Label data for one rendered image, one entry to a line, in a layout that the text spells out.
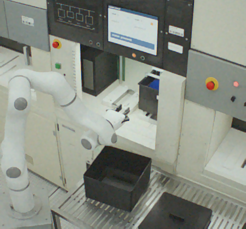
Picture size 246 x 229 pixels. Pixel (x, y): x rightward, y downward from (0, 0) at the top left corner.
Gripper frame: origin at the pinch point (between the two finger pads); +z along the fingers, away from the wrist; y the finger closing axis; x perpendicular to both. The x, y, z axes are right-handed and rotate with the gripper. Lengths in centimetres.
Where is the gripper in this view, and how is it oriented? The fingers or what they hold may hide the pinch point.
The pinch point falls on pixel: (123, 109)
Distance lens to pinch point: 214.1
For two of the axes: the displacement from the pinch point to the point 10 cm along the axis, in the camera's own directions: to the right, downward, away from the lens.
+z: 5.4, -5.0, 6.8
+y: 8.4, 3.2, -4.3
